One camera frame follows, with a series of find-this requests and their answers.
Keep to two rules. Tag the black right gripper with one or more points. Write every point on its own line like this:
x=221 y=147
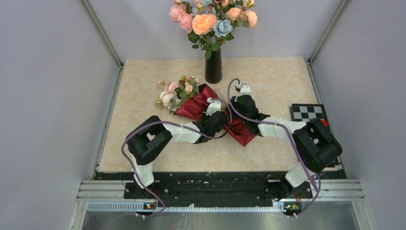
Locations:
x=234 y=100

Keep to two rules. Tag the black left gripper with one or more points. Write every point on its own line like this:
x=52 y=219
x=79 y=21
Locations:
x=204 y=117

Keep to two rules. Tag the red paper bouquet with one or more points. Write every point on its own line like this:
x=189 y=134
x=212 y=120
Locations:
x=188 y=98

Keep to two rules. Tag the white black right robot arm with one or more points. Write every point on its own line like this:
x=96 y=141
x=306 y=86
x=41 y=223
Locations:
x=312 y=141

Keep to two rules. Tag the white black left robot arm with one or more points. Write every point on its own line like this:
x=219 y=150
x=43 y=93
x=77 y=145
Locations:
x=143 y=145

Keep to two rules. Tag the black cylindrical vase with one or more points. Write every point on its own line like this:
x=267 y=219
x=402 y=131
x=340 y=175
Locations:
x=213 y=68

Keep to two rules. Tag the black white checkerboard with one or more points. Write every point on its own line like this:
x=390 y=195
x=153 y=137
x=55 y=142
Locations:
x=304 y=112

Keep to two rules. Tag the red yellow toy block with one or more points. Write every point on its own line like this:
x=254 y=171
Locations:
x=324 y=122

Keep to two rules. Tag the colourful artificial flower bunch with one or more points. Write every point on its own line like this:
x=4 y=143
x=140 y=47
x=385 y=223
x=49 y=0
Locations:
x=211 y=23

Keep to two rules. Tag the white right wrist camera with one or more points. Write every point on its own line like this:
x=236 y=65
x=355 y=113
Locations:
x=243 y=89

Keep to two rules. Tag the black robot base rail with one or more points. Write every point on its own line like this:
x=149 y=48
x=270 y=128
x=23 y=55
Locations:
x=219 y=189

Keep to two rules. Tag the white toothed cable duct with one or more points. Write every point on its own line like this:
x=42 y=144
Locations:
x=147 y=207

